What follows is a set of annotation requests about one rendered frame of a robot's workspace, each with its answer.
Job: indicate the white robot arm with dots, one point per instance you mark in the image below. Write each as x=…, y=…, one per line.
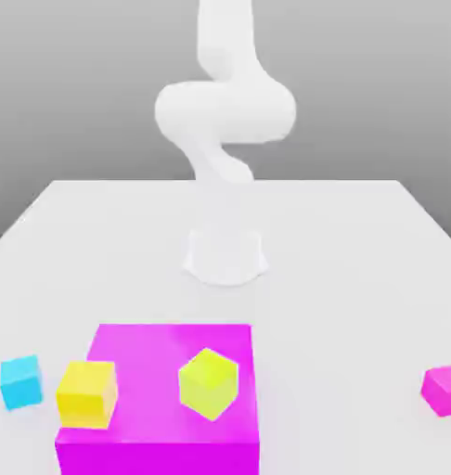
x=225, y=111

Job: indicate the small lime cube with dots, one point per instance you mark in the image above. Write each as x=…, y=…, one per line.
x=208, y=386

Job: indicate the small yellow cube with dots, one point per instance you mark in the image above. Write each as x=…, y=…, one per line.
x=85, y=395

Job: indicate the small cyan cube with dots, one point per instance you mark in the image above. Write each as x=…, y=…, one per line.
x=20, y=382

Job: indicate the small magenta cube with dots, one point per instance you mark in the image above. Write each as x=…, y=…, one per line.
x=443, y=389

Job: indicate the large magenta box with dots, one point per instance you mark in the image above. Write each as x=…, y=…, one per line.
x=155, y=408

